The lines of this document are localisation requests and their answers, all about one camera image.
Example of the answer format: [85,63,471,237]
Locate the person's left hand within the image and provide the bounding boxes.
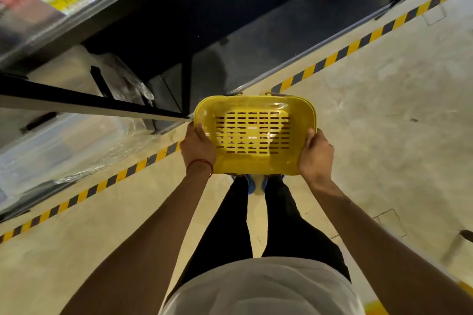
[180,122,217,175]

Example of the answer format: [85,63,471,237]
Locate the person's right hand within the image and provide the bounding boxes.
[297,127,335,188]

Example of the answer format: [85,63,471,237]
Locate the yellow plastic basket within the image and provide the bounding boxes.
[193,92,318,176]

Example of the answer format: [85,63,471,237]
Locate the black metal shelf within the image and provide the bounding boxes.
[0,0,459,223]

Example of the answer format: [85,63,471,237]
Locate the person's left forearm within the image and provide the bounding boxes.
[59,169,213,315]

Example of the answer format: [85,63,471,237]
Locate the person's right forearm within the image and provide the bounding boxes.
[306,180,473,315]

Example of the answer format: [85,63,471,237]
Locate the blue slipper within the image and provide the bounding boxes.
[260,174,285,193]
[231,174,256,195]

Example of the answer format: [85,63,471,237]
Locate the black trousers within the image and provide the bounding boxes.
[164,175,352,304]

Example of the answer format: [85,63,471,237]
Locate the white shirt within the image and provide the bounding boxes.
[159,256,367,315]

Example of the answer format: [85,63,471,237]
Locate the red string bracelet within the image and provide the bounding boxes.
[186,158,214,178]

